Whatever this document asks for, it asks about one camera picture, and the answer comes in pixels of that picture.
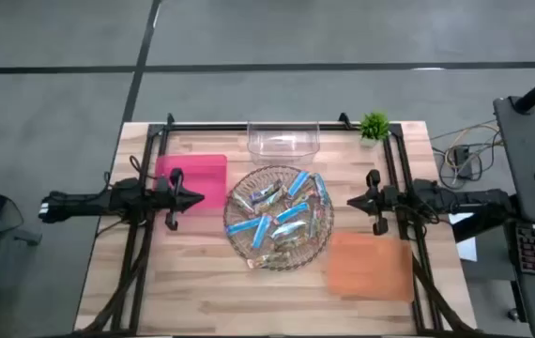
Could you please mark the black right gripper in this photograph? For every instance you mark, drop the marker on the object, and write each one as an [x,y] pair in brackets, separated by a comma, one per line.
[380,202]

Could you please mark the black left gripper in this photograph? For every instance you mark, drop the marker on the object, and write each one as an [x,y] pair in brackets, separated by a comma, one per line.
[173,199]

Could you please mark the green red-banded granola bar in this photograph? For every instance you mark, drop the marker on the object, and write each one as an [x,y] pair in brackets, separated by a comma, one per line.
[288,229]

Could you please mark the green orange-banded granola bar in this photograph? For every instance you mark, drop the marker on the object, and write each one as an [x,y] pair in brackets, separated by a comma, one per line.
[267,260]

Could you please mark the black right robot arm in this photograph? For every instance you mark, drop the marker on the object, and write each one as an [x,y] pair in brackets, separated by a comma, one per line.
[474,199]

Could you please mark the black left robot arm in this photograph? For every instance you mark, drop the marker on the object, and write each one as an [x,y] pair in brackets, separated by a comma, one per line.
[84,204]

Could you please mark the pink plastic bin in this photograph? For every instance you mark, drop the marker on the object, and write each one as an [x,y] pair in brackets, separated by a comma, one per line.
[206,173]

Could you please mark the round woven placemat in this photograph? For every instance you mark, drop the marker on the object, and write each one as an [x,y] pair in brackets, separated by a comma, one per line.
[237,244]

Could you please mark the orange plastic bin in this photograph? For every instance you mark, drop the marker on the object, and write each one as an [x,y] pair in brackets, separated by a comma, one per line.
[371,267]

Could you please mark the small potted green plant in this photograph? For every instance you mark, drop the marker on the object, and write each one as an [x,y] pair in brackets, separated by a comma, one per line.
[374,126]

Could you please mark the clear plastic bin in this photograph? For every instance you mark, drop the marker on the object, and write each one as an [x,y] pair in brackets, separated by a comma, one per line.
[284,141]

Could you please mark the black power brick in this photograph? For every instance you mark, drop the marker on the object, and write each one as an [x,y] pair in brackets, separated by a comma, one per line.
[462,159]

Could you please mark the white paper sheet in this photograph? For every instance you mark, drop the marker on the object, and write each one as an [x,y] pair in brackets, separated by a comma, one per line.
[467,249]

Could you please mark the black side desk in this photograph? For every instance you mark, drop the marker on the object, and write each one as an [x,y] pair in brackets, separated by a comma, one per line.
[525,164]

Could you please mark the black caster wheel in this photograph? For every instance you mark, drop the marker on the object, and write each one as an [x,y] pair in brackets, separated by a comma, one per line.
[513,314]

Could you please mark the black frame clamp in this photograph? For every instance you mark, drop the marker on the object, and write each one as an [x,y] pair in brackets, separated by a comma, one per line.
[344,120]
[170,119]

